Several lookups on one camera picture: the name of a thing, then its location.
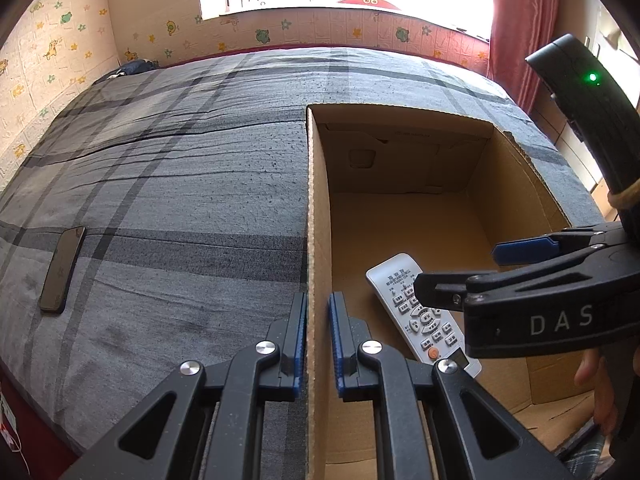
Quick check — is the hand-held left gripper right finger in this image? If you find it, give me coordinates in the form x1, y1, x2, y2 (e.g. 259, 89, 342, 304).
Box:
327, 292, 566, 480

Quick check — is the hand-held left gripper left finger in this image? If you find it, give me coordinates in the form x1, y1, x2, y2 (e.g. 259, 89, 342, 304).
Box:
60, 291, 308, 480

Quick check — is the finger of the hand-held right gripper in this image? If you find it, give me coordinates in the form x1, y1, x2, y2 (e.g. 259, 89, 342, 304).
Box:
492, 222, 631, 268
413, 271, 473, 314

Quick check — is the white remote control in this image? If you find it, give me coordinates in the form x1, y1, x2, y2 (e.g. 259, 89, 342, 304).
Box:
366, 254, 482, 378

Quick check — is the brown cardboard box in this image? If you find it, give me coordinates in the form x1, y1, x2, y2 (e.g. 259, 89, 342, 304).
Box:
305, 104, 601, 480

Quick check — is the person's right forearm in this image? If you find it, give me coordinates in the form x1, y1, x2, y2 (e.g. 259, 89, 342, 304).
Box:
602, 337, 640, 480

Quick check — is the person's right hand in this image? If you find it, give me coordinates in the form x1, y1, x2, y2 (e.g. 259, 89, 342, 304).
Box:
574, 347, 621, 437

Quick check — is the grey plaid blanket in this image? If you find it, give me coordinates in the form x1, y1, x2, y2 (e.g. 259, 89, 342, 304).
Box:
0, 46, 606, 453

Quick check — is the red curtain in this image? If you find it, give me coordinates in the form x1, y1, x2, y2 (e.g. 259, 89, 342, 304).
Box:
487, 0, 563, 111

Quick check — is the white cabinet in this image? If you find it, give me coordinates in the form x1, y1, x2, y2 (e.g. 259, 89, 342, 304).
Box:
575, 0, 640, 111

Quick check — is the black smartphone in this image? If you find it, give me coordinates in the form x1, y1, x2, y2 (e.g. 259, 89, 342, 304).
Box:
39, 226, 87, 315

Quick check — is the red window decoration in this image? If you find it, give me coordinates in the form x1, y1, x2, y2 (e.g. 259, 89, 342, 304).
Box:
337, 0, 401, 12

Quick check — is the dark blue cloth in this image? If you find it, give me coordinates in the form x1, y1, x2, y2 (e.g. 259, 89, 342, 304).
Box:
107, 59, 161, 78

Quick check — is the white cable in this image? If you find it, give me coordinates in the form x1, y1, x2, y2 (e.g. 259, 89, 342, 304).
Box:
0, 425, 31, 461

